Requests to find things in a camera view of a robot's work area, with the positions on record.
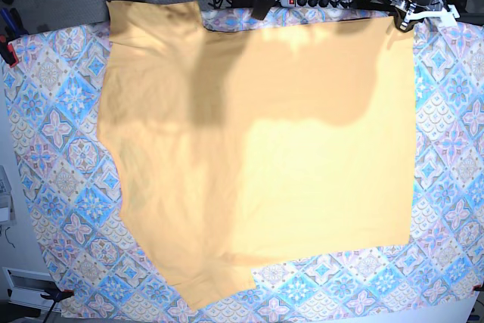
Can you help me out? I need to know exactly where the orange black clamp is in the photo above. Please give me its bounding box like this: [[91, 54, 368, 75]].
[[40, 288, 74, 303]]

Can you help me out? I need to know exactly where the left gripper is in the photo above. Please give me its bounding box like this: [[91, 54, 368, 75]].
[[392, 0, 460, 31]]

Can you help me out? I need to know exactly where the yellow T-shirt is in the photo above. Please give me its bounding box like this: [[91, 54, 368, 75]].
[[97, 1, 416, 310]]

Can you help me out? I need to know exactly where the red black clamp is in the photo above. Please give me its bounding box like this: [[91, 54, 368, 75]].
[[0, 35, 19, 67]]

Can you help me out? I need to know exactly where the patterned blue tablecloth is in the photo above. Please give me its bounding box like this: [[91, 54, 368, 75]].
[[1, 23, 483, 322]]

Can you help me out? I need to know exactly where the white power strip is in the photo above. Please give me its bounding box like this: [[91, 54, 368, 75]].
[[279, 0, 352, 9]]

